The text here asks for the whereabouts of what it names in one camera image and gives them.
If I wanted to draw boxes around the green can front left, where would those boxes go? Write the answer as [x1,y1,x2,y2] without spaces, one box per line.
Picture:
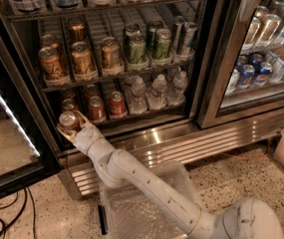
[129,34,146,71]

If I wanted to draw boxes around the blue pepsi can right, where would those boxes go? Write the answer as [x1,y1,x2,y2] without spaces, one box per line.
[253,62,272,86]

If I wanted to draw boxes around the gold can front middle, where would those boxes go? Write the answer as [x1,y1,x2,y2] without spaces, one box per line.
[71,41,97,81]

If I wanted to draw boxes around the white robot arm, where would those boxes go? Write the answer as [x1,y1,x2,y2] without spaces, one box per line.
[57,111,284,239]

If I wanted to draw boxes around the slim silver can rear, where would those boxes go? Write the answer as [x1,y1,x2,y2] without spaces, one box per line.
[172,15,186,50]

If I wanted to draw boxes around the open glass fridge door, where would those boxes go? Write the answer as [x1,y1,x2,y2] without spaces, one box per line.
[0,59,61,199]

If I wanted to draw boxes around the red coke can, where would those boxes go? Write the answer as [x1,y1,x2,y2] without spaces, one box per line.
[108,91,127,119]
[61,99,78,112]
[88,96,106,123]
[84,84,101,100]
[58,111,81,133]

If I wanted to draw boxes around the green can front right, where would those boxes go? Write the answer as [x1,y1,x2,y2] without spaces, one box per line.
[151,29,172,66]

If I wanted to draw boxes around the black floor cables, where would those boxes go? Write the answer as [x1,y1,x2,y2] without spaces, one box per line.
[0,186,38,239]

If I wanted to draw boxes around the white pepsi can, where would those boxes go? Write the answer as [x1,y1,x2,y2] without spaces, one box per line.
[226,69,240,95]

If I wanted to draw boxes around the gold can rear middle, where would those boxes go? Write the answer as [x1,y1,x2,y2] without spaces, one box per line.
[68,18,86,43]

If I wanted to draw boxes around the green can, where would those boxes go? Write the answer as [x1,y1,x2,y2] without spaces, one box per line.
[151,29,172,66]
[123,23,141,50]
[129,34,146,71]
[146,20,163,51]

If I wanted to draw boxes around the clear water bottle middle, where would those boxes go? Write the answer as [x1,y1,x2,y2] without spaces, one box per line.
[147,74,167,111]

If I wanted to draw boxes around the orange cable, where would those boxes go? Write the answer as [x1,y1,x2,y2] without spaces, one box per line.
[220,139,271,161]

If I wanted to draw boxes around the green can rear right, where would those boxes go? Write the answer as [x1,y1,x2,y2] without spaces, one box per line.
[146,20,163,51]

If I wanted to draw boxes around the gold can rear left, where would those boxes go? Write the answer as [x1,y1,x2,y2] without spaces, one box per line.
[40,34,61,53]

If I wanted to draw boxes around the slim silver can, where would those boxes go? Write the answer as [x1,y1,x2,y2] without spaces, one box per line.
[176,22,198,59]
[172,15,186,50]

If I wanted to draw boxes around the clear water bottle left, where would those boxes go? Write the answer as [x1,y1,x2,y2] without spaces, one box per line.
[130,77,147,115]

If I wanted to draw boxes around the slim silver can front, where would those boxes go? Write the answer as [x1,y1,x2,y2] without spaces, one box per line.
[176,22,198,59]

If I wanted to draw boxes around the stainless steel fridge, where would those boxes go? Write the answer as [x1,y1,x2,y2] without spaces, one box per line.
[0,0,284,199]

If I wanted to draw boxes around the closed glass fridge door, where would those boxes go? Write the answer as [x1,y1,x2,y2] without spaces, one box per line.
[197,0,284,128]

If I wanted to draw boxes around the clear plastic bin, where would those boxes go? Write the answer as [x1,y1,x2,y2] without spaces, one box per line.
[99,161,200,239]

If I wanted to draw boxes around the clear water bottle right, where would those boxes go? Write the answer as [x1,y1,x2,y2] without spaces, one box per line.
[167,71,188,106]

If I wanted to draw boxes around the clear water bottle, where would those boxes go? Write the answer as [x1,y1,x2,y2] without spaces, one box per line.
[147,74,167,111]
[130,77,147,115]
[167,71,188,106]

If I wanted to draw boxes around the gold can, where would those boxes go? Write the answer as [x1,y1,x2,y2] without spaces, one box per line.
[68,18,86,43]
[38,47,70,87]
[40,34,61,53]
[101,37,124,76]
[71,41,97,81]

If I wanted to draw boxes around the gold can right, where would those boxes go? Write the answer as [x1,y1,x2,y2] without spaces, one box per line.
[101,37,124,76]

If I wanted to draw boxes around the green can rear left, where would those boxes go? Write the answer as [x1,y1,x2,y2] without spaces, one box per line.
[123,23,141,50]

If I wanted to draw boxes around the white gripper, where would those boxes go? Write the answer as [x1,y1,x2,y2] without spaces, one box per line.
[57,111,115,163]

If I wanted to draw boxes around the blue pepsi can left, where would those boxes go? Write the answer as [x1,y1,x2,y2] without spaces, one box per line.
[237,65,255,89]

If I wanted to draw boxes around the gold can front left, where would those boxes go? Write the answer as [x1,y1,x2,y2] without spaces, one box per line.
[38,47,70,87]

